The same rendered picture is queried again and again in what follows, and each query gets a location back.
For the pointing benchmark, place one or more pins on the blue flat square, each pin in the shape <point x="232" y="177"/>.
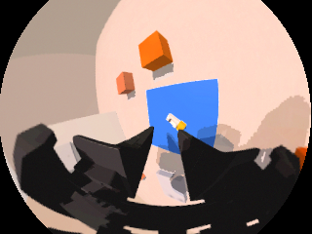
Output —
<point x="195" y="103"/>

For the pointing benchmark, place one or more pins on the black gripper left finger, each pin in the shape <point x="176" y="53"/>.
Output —
<point x="127" y="158"/>

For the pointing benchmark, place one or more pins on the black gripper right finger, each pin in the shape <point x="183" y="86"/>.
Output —
<point x="204" y="166"/>

